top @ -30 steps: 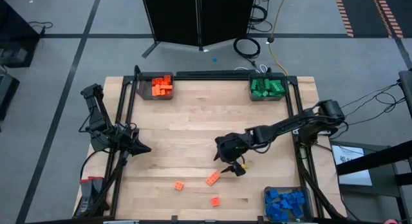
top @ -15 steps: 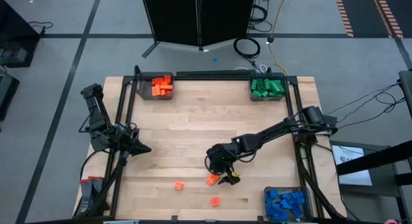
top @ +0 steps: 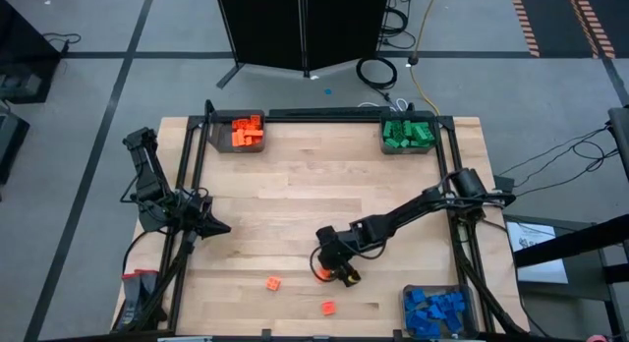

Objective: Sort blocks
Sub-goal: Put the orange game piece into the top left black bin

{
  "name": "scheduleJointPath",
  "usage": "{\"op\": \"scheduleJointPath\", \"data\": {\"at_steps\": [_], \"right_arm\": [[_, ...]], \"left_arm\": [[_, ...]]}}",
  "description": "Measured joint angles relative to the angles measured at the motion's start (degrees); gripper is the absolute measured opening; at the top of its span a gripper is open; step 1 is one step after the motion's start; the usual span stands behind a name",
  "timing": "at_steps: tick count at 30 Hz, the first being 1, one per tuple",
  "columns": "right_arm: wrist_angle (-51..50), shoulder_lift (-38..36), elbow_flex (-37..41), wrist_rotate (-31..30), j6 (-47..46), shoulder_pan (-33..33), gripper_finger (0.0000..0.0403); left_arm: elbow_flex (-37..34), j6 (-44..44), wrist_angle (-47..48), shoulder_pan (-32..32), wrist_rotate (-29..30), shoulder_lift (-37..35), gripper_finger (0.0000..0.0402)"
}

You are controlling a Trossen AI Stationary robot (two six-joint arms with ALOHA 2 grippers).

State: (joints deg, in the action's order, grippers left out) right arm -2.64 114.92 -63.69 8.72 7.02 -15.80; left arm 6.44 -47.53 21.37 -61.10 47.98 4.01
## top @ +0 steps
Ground black floor equipment box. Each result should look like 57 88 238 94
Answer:
0 0 64 105
0 99 31 186

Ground black cable bundle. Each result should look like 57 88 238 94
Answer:
380 0 419 51

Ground thin black floor cable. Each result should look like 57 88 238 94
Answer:
41 31 83 56

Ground black power cables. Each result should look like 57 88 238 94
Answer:
495 125 621 196

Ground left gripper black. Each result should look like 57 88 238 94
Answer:
171 188 233 239

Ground black metal cart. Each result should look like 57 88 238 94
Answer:
503 211 629 342

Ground black folding screen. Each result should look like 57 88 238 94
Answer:
214 0 393 90

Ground red and grey tool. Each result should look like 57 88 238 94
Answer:
115 268 168 333

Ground grey plastic bin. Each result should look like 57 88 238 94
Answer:
206 109 267 154
400 282 481 341
380 109 441 155

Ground white paper sheet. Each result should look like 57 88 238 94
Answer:
505 220 570 285

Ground white cable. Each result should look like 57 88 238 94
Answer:
357 96 410 112

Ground black floor mat orange stripes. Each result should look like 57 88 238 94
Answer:
507 0 618 59

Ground black post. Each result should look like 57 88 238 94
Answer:
607 105 629 182

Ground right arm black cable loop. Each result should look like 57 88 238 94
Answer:
309 247 341 285

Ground yellow floor cable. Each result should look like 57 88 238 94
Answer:
408 0 442 116

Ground black aluminium table frame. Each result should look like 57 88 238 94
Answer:
111 99 530 342

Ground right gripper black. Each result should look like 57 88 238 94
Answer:
315 225 368 289

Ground coiled black cable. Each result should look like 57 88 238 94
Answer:
355 55 399 91

